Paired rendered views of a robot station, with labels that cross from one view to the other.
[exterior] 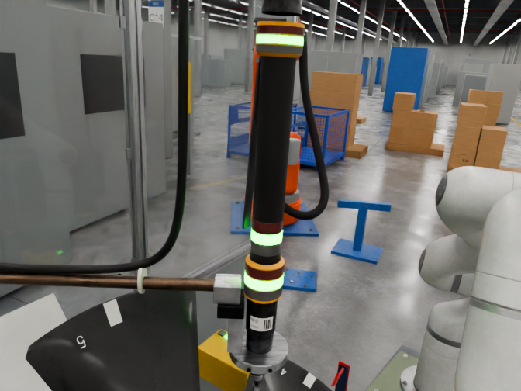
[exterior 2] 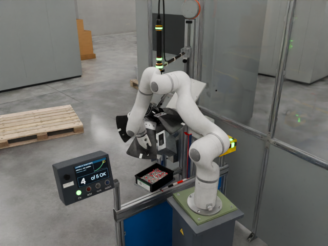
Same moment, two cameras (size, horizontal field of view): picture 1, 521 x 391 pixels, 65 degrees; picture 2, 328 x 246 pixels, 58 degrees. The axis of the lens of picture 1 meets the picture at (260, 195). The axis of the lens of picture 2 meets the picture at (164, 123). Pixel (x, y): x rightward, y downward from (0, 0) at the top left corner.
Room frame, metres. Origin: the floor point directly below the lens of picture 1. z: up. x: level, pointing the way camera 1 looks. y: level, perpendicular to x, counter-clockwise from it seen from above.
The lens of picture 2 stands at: (1.21, -1.80, 2.01)
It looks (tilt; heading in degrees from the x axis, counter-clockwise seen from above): 24 degrees down; 113
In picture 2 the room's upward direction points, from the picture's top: straight up
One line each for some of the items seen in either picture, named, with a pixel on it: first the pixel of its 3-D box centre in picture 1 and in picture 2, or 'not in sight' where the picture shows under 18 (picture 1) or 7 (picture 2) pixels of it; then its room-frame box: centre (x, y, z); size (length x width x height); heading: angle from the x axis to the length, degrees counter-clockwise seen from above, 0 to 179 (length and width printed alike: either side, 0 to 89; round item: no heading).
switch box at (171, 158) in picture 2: not in sight; (177, 148); (0.39, 0.39, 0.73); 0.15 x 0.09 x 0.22; 58
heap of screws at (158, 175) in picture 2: not in sight; (154, 178); (0.47, -0.26, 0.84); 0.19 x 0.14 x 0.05; 71
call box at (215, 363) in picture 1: (232, 365); (223, 146); (0.87, 0.05, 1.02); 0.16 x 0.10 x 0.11; 58
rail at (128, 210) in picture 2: not in sight; (177, 189); (0.65, -0.29, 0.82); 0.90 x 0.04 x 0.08; 58
